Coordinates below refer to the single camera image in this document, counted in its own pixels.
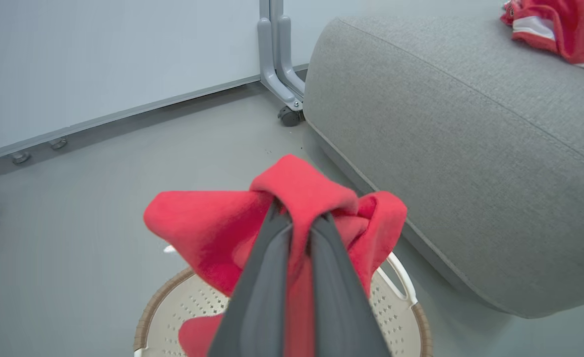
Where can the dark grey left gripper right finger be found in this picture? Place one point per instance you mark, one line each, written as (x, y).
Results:
(341, 307)

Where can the grey partition leg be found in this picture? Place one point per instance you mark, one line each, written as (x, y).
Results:
(287, 59)
(272, 74)

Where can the plain red garment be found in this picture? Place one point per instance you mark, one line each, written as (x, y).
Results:
(212, 228)

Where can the small grey levelling foot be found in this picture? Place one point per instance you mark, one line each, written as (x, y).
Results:
(20, 157)
(58, 144)

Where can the black caster wheel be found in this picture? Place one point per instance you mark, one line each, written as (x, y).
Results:
(291, 117)

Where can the grey fabric sofa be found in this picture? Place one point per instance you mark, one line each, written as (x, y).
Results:
(470, 173)

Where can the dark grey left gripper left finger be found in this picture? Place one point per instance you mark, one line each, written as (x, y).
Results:
(257, 297)

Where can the red garment with white trim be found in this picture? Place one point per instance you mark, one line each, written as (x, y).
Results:
(574, 29)

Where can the white perforated wicker-rimmed laundry basket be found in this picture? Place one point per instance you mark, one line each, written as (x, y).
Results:
(193, 307)

